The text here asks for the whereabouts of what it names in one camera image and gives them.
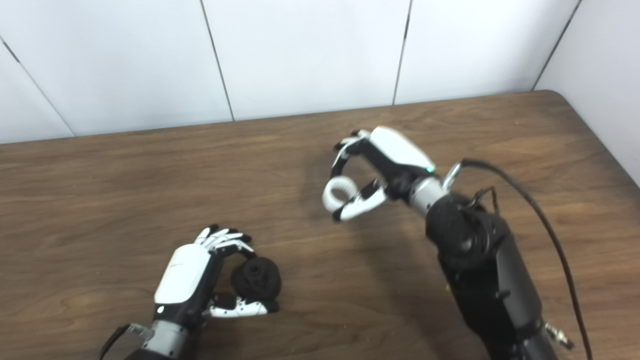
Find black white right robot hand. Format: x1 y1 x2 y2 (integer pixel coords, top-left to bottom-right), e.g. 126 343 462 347
331 125 437 224

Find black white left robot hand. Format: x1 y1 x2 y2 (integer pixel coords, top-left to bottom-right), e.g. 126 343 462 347
152 224 281 331

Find round black plastic part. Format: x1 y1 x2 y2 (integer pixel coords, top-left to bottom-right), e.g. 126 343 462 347
230 256 282 302

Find white plastic ring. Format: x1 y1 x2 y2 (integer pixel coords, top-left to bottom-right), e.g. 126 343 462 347
321 176 360 212

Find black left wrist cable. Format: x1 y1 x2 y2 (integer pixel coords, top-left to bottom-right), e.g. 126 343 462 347
98 323 132 360

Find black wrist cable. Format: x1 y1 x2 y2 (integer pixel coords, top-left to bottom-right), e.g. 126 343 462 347
98 323 132 360
442 158 594 360

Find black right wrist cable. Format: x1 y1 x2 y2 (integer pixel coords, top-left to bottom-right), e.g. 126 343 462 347
442 158 594 360

